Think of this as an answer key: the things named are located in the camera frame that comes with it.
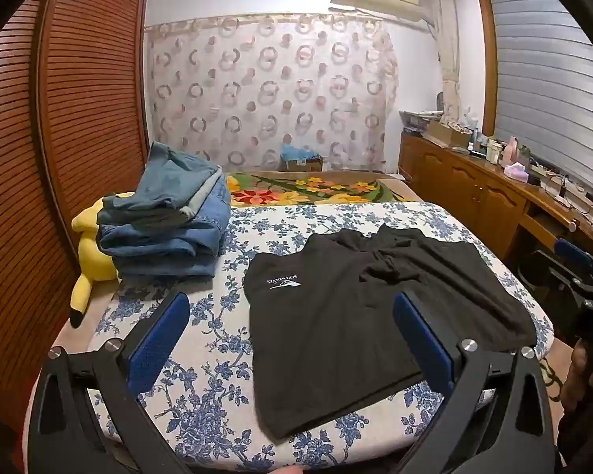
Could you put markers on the person's right forearm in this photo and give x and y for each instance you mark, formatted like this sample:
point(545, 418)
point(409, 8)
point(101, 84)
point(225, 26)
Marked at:
point(585, 442)

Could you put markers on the louvered wooden wardrobe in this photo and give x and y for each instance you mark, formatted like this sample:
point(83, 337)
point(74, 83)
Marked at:
point(54, 133)

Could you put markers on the grey window blind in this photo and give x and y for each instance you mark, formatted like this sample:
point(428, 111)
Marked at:
point(553, 74)

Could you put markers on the wooden sideboard cabinet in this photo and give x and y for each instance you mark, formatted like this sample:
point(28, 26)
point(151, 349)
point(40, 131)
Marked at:
point(474, 192)

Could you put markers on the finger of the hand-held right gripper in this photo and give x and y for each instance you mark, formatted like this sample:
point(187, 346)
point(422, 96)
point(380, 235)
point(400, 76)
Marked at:
point(548, 269)
point(572, 252)

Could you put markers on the blue plastic bag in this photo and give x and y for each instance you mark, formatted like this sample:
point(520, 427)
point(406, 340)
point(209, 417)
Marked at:
point(296, 152)

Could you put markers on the open cardboard box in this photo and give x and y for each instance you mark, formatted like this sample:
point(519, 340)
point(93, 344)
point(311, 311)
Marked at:
point(449, 134)

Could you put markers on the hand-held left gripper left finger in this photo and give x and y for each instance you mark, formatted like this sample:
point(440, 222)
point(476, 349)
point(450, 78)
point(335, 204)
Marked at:
point(160, 340)

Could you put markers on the small cardboard box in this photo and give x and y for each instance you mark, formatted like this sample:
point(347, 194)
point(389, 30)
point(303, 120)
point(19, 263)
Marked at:
point(304, 164)

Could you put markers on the colourful flower blanket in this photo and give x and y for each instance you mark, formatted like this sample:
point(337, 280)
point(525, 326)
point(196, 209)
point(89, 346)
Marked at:
point(321, 188)

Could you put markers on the folded blue denim jeans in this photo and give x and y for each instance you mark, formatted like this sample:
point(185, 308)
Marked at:
point(178, 239)
point(168, 265)

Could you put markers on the black pants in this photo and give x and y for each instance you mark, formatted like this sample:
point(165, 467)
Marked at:
point(356, 311)

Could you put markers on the pink bottle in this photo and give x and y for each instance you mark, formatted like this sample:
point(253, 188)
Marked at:
point(513, 150)

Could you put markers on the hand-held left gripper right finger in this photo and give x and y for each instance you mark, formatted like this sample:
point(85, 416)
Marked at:
point(422, 340)

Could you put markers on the pink tissue box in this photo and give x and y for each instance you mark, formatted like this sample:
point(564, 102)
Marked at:
point(516, 172)

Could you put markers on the beige sheer curtain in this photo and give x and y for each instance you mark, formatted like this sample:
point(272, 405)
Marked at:
point(447, 49)

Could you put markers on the folded light blue jeans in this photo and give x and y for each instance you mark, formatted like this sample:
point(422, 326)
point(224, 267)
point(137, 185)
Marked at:
point(170, 180)

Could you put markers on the yellow plush toy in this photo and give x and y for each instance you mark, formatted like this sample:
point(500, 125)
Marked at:
point(91, 266)

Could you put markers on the blue floral bed sheet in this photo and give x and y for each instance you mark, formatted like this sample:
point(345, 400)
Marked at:
point(212, 345)

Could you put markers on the person's right hand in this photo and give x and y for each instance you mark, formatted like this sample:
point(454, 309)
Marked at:
point(585, 380)

